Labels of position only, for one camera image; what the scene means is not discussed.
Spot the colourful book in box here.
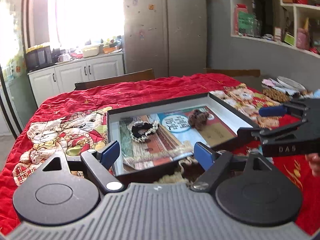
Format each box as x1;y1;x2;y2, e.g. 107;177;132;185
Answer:
119;105;236;170

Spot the brown cream-trim scrunchie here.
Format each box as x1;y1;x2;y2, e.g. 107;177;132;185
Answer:
153;156;204;185

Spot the white wall shelf unit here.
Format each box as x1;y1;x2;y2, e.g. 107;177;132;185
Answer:
230;0;319;57

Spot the red printed quilt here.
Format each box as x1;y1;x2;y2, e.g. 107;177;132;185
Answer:
7;74;319;239

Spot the white kitchen cabinet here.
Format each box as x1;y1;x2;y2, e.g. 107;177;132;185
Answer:
28;51;125;106

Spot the black white-trim scrunchie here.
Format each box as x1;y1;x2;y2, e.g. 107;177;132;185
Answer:
131;121;159;142

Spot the black microwave oven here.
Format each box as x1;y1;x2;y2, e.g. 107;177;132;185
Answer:
25;46;53;72

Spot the white mug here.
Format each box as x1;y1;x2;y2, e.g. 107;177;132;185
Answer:
57;53;71;63

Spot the brown beaded coaster mat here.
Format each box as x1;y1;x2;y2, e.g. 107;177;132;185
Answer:
262;88;290;103

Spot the person's right hand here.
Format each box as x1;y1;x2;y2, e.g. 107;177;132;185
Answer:
305;153;320;177

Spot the silver double-door refrigerator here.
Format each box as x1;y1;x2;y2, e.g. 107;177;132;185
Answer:
123;0;207;77

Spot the white storage container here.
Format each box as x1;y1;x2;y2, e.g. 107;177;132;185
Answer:
82;45;100;58

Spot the dark wooden chair back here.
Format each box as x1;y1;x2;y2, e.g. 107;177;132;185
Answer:
74;69;155;90

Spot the white plate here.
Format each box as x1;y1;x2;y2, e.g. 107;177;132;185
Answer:
277;76;306;91

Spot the black shallow cardboard box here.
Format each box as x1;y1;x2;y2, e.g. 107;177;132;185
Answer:
107;92;258;184

